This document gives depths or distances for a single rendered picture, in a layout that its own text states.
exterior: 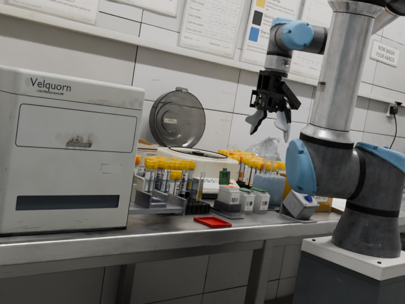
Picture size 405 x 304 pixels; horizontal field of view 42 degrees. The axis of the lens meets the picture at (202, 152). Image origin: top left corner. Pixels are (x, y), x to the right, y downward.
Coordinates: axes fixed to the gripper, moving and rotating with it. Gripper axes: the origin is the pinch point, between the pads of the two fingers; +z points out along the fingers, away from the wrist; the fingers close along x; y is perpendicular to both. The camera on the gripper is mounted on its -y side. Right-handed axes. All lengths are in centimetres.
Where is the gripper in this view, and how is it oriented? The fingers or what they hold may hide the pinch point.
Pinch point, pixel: (269, 139)
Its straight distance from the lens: 160.9
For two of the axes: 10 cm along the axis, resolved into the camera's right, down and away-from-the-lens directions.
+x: 6.2, 1.8, -7.7
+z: -1.6, 9.8, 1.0
